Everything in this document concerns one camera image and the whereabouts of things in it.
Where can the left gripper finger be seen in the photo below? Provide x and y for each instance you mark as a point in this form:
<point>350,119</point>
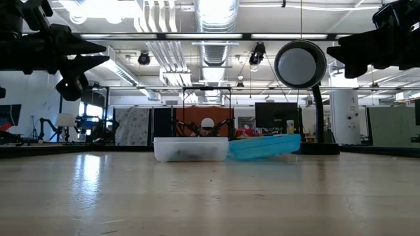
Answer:
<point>82,65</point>
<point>75,42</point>

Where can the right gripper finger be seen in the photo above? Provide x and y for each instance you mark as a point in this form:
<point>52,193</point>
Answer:
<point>361,39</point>
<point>354,55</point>

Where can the blue plastic box lid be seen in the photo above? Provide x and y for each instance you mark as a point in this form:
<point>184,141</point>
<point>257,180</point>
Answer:
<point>262,147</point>

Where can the clear plastic supply box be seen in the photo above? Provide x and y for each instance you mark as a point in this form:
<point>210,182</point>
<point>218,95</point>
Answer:
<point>190,149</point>

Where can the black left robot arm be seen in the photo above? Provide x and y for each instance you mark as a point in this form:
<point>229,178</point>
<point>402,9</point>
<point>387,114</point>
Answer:
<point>23,13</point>

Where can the black round-head desk lamp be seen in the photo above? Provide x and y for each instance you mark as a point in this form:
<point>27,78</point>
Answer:
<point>300,64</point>

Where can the white lampshade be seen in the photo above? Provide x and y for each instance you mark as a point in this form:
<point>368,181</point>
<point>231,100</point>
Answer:
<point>64,120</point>

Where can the white round pillar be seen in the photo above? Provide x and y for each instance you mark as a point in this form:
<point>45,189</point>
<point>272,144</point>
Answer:
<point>345,118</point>

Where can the green partition panel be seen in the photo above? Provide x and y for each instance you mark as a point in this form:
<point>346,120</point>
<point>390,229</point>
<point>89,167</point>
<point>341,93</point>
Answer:
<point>390,126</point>

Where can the black monitor screen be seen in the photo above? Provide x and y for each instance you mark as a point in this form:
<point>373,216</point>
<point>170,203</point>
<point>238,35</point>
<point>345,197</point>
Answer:
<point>275,116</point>

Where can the orange partition panel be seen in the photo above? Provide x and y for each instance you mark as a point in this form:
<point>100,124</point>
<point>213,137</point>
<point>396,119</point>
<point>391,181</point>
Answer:
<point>192,114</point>

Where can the person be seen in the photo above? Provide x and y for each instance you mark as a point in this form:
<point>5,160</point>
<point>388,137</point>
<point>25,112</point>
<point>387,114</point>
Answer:
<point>207,126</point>

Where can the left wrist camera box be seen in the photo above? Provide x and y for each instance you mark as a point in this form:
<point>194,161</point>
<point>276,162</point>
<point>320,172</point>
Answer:
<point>72,88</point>

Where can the black ceiling camera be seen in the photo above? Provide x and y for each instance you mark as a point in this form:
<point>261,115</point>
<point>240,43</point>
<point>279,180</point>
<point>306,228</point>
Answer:
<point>143,58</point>
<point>257,54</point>

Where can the black metal frame stand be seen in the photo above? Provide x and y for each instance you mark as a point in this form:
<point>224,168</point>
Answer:
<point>206,88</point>

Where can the black overhead frame beam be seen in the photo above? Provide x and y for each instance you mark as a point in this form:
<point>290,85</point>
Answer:
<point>213,36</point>

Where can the silver ceiling duct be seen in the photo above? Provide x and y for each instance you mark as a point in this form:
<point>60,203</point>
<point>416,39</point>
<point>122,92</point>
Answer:
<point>215,19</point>

